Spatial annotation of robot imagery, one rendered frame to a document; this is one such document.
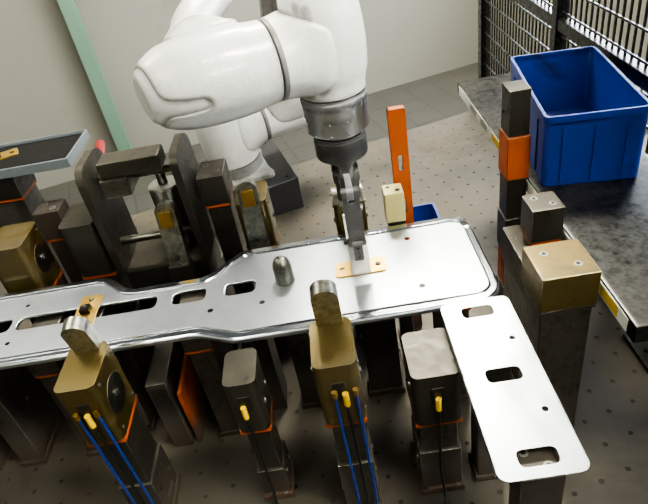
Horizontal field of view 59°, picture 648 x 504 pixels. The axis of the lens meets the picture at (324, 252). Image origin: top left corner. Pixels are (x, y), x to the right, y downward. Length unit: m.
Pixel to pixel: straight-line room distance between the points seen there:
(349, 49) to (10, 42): 3.32
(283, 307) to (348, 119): 0.31
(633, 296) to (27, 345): 0.91
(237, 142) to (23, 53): 2.46
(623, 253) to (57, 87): 3.52
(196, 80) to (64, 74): 3.29
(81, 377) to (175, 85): 0.42
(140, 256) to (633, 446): 0.95
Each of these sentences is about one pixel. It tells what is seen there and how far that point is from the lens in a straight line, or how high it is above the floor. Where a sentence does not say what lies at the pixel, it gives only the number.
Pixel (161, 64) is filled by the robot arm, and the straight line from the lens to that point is 0.70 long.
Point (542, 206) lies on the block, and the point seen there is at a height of 1.08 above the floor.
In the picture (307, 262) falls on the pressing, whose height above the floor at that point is 1.00.
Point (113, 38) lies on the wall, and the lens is 3.91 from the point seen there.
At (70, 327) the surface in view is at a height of 1.10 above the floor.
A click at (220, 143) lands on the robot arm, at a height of 0.94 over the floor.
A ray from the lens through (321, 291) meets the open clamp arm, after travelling 0.74.
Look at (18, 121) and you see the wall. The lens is 4.08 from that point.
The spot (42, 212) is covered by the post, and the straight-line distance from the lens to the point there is 1.20.
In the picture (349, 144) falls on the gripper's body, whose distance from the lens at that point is 0.80.
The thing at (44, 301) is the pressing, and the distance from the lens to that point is 1.13.
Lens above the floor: 1.58
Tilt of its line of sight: 36 degrees down
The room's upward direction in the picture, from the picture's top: 11 degrees counter-clockwise
